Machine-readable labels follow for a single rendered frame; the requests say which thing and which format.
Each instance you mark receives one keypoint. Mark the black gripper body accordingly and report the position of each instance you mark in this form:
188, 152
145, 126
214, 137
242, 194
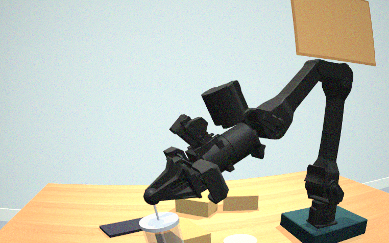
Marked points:
206, 170

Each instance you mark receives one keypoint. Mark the white coffee press with black knob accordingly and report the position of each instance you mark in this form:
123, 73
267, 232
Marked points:
160, 227

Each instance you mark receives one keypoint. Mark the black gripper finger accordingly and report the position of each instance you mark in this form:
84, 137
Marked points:
181, 186
166, 175

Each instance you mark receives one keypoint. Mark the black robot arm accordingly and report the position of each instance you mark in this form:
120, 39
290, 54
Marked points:
227, 107

